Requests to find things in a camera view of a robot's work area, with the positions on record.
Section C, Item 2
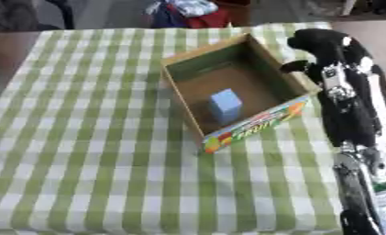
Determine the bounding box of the black chair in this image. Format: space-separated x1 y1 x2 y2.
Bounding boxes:
0 0 77 39

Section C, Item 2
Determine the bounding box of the pile of colourful bags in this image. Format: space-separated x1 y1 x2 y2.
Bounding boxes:
142 0 252 29

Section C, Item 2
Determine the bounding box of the light blue rectangular block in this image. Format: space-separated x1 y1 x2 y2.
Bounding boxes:
208 88 244 127

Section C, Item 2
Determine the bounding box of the open tan cardboard box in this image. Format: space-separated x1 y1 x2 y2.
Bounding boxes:
160 32 323 154

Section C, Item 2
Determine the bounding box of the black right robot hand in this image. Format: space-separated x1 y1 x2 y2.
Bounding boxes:
279 28 386 149

